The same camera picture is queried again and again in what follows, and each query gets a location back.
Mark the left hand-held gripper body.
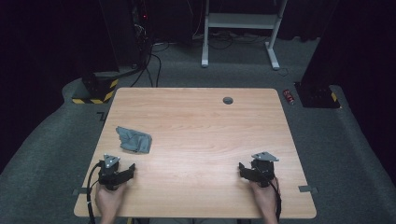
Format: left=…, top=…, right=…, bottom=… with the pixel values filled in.
left=97, top=153, right=126, bottom=191

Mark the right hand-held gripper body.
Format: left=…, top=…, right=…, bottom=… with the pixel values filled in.
left=247, top=151, right=280, bottom=189

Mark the grey cloth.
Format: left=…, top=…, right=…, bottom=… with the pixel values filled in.
left=115, top=125, right=153, bottom=154

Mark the person's left hand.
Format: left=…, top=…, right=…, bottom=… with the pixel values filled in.
left=94, top=181, right=127, bottom=218

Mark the person's right hand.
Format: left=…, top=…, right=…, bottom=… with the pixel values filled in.
left=249, top=176, right=281, bottom=218

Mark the grey tape strip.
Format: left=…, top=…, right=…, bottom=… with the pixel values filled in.
left=297, top=185, right=319, bottom=194
left=71, top=187, right=91, bottom=197

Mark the red can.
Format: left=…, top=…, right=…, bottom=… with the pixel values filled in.
left=282, top=89, right=296, bottom=106

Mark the yellow black striped base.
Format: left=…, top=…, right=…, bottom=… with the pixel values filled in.
left=71, top=71, right=120, bottom=105

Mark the black stand base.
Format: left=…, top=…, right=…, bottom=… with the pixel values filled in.
left=293, top=81, right=342, bottom=109

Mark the dark equipment rack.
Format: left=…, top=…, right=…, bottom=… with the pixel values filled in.
left=130, top=0, right=152, bottom=67

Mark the white metal stand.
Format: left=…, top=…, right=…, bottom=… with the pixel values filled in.
left=200, top=0, right=289, bottom=71

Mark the left gripper black wrapped cable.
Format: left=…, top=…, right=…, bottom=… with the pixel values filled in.
left=86, top=161, right=104, bottom=224

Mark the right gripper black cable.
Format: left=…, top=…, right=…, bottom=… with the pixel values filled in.
left=268, top=176, right=283, bottom=222

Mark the black floor cable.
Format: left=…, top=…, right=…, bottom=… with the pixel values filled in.
left=130, top=43, right=171, bottom=89

